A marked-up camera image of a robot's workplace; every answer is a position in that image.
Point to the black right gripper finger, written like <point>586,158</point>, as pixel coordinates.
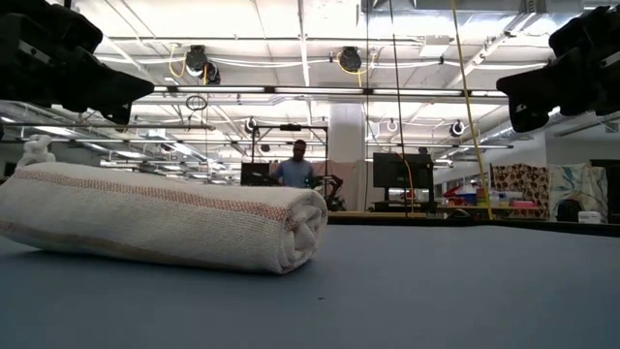
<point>525,118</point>
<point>533,87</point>

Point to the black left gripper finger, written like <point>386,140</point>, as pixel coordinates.
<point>106,85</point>
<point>121,115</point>

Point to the white towel with red stripes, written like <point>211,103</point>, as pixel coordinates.
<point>145,218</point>

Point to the brown floral patterned cloth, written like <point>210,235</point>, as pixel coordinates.
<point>520,186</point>

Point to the round black white ceiling fixture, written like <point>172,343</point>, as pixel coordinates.
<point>456,128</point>

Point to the leaf patterned cloth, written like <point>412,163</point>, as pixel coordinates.
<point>576,181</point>

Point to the pink tray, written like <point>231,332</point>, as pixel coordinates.
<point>524,204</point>

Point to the blue plastic bin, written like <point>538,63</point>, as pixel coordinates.
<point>467,198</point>

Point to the dark rounded object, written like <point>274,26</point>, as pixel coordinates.
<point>568,211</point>

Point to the white plastic container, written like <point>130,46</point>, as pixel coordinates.
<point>589,216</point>

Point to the black monitor on stand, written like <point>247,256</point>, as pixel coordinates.
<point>402,170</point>

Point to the black panel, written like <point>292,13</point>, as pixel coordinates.
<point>255,174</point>

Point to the white round pillar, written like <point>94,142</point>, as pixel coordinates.
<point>346,131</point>

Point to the beige curtain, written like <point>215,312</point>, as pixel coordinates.
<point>351,186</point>

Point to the small black robot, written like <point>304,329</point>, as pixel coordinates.
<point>334,194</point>

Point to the black overhead rig frame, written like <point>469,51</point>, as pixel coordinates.
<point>290,127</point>

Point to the long ceiling light rail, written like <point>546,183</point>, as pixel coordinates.
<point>315,90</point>

